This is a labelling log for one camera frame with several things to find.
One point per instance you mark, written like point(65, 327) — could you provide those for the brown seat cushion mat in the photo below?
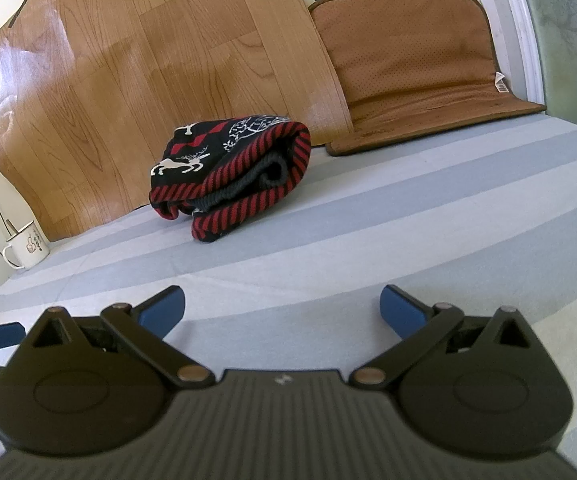
point(408, 50)

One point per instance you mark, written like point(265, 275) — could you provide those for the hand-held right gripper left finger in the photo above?
point(163, 310)

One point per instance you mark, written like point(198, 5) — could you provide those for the dark patterned knit sweater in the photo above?
point(248, 160)

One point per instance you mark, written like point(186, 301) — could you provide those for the wood-pattern vinyl sheet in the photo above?
point(118, 60)

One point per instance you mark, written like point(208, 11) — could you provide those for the black tape strip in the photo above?
point(22, 6)

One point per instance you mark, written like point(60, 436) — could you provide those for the striped bed sheet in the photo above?
point(368, 235)

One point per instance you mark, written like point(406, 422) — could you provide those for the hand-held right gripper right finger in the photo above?
point(401, 310)

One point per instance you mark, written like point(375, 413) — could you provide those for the white enamel mug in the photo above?
point(31, 250)

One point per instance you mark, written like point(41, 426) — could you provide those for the frosted glass door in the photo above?
point(568, 35)

